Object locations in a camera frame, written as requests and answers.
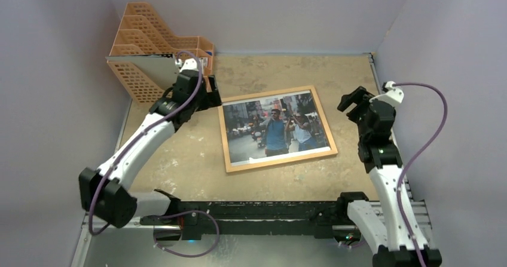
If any wooden picture frame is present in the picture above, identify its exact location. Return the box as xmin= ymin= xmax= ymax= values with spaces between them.
xmin=216 ymin=85 xmax=340 ymax=174

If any printed photo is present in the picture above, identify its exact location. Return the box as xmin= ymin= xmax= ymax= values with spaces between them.
xmin=221 ymin=91 xmax=332 ymax=167

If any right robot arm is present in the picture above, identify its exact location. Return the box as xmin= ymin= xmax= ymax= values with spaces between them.
xmin=335 ymin=84 xmax=443 ymax=266

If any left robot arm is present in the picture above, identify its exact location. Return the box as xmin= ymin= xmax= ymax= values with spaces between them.
xmin=78 ymin=70 xmax=222 ymax=235

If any grey folder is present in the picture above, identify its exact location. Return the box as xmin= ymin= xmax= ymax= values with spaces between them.
xmin=106 ymin=53 xmax=179 ymax=90

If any orange file organizer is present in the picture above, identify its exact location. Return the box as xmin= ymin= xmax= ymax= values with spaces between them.
xmin=107 ymin=2 xmax=215 ymax=103

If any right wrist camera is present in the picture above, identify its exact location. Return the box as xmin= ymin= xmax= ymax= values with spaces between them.
xmin=369 ymin=81 xmax=404 ymax=108

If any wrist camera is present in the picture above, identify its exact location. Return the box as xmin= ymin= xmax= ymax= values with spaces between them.
xmin=369 ymin=81 xmax=404 ymax=108
xmin=175 ymin=58 xmax=201 ymax=73

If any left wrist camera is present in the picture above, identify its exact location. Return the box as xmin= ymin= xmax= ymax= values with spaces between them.
xmin=175 ymin=58 xmax=201 ymax=73

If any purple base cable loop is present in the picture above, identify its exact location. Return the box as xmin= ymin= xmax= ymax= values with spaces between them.
xmin=152 ymin=210 xmax=222 ymax=259

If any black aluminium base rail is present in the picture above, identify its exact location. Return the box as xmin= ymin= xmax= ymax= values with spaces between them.
xmin=81 ymin=200 xmax=432 ymax=243

